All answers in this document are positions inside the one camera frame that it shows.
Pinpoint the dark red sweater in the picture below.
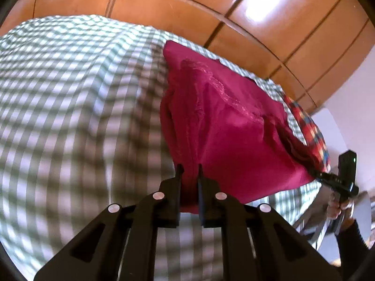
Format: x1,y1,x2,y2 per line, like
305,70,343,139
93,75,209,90
160,41,319,213

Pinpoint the red plaid pillow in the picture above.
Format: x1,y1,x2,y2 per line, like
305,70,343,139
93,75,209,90
282,93,330,173

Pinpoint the grey folding rack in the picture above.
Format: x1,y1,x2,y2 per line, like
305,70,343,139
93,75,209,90
293,189,371,251

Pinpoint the black sleeved right forearm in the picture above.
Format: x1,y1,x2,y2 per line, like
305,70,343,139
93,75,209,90
336,219,369,280

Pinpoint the green white checkered bedsheet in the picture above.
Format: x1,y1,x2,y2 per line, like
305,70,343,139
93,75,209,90
0,14,326,281

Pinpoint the right hand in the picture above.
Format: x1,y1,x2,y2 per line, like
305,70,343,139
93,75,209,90
327,193,355,232

